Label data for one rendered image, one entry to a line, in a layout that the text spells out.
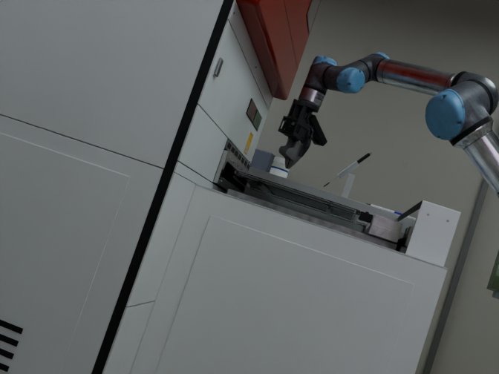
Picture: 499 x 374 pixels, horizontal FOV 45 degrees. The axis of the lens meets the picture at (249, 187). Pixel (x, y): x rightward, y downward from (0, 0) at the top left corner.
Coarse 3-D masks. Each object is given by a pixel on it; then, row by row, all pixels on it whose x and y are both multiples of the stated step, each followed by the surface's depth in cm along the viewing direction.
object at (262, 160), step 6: (258, 150) 398; (258, 156) 398; (264, 156) 396; (270, 156) 395; (252, 162) 398; (258, 162) 397; (264, 162) 396; (270, 162) 396; (258, 168) 396; (264, 168) 395
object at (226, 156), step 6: (222, 156) 166; (228, 156) 168; (222, 162) 166; (228, 162) 170; (234, 162) 177; (222, 168) 166; (234, 168) 184; (240, 168) 189; (216, 174) 165; (216, 180) 165; (222, 180) 170; (222, 186) 173; (228, 186) 181; (234, 186) 189
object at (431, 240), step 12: (432, 204) 146; (420, 216) 146; (432, 216) 146; (444, 216) 146; (456, 216) 145; (420, 228) 146; (432, 228) 146; (444, 228) 145; (420, 240) 146; (432, 240) 145; (444, 240) 145; (408, 252) 146; (420, 252) 145; (432, 252) 145; (444, 252) 145; (444, 264) 144
